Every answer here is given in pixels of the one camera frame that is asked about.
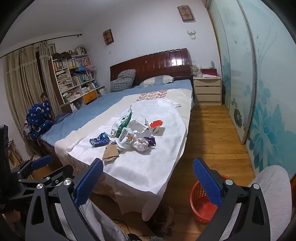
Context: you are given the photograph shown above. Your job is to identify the brown cardboard piece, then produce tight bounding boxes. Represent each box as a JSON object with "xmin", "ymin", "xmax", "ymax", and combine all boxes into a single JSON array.
[{"xmin": 102, "ymin": 144, "xmax": 119, "ymax": 162}]

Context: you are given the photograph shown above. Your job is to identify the blue wrapper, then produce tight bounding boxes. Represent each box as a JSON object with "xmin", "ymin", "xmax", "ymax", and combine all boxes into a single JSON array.
[{"xmin": 89, "ymin": 133, "xmax": 111, "ymax": 148}]

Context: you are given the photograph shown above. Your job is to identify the white printed plastic bag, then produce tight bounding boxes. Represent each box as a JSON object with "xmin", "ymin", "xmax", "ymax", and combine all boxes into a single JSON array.
[{"xmin": 115, "ymin": 128, "xmax": 135, "ymax": 150}]

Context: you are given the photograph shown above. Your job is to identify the green snack bag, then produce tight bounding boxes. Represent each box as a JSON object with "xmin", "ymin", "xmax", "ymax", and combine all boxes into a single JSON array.
[{"xmin": 110, "ymin": 106, "xmax": 133, "ymax": 138}]

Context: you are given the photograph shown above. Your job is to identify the purple wrapper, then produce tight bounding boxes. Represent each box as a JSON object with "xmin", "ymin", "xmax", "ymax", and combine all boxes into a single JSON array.
[{"xmin": 143, "ymin": 137, "xmax": 156, "ymax": 147}]

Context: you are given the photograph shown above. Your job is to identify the red and white carton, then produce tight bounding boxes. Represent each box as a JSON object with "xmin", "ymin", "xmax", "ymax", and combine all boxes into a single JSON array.
[{"xmin": 144, "ymin": 119, "xmax": 163, "ymax": 134}]

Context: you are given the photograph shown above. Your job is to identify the white paper ball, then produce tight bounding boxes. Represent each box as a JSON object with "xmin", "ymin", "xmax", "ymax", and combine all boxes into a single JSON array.
[{"xmin": 133, "ymin": 138, "xmax": 149, "ymax": 153}]

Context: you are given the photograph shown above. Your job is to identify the large white paper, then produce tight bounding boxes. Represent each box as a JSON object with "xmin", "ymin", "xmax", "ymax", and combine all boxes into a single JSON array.
[{"xmin": 127, "ymin": 120, "xmax": 152, "ymax": 138}]

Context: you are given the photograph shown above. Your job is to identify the red plastic trash basket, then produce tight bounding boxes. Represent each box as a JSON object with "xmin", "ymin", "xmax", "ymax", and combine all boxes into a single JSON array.
[{"xmin": 189, "ymin": 181, "xmax": 217, "ymax": 225}]

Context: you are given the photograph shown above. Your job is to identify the blue moon pattern blanket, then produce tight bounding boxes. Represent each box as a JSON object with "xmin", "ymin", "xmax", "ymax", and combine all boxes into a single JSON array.
[{"xmin": 26, "ymin": 100, "xmax": 53, "ymax": 140}]

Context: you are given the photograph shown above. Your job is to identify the grey trouser leg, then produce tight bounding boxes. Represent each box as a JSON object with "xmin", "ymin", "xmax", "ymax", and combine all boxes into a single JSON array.
[{"xmin": 218, "ymin": 164, "xmax": 293, "ymax": 241}]

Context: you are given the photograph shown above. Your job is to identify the white cloth on bed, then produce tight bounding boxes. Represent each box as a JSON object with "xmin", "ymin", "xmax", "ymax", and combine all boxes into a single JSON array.
[{"xmin": 67, "ymin": 98, "xmax": 187, "ymax": 194}]

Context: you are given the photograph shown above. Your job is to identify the cream patterned blanket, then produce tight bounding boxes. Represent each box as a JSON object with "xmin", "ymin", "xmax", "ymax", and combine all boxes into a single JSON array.
[{"xmin": 55, "ymin": 88, "xmax": 192, "ymax": 221}]

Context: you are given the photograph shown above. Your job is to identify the wooden bed with headboard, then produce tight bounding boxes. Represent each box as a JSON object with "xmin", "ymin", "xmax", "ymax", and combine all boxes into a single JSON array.
[{"xmin": 38, "ymin": 48, "xmax": 194, "ymax": 163}]

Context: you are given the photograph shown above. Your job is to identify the white bookshelf with books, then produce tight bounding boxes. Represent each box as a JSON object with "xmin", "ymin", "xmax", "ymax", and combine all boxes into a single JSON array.
[{"xmin": 49, "ymin": 46, "xmax": 106, "ymax": 113}]

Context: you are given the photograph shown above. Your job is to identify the beige curtains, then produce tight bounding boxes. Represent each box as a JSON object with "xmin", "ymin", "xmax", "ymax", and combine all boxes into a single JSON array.
[{"xmin": 4, "ymin": 41, "xmax": 61, "ymax": 132}]

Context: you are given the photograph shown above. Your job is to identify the beige bedside drawer cabinet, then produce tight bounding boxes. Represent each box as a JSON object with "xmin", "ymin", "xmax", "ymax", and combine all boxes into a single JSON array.
[{"xmin": 193, "ymin": 76, "xmax": 222, "ymax": 106}]

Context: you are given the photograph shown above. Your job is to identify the grey plaid pillow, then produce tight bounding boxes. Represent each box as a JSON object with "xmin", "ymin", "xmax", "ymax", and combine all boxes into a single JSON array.
[{"xmin": 110, "ymin": 69, "xmax": 137, "ymax": 92}]

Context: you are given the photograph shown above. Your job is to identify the white and blue pillow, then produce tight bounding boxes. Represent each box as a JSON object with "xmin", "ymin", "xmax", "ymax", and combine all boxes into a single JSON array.
[{"xmin": 139, "ymin": 75, "xmax": 175, "ymax": 87}]

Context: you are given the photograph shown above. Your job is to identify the glass sliding wardrobe doors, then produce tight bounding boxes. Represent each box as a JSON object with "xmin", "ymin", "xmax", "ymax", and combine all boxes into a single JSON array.
[{"xmin": 209, "ymin": 1, "xmax": 295, "ymax": 176}]

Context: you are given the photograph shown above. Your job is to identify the left wall lamp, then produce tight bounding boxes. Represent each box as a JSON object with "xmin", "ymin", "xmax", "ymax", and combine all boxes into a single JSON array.
[{"xmin": 103, "ymin": 29, "xmax": 114, "ymax": 45}]

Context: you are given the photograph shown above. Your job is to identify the wall plant decoration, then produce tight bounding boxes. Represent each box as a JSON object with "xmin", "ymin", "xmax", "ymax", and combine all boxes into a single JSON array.
[{"xmin": 187, "ymin": 30, "xmax": 197, "ymax": 40}]

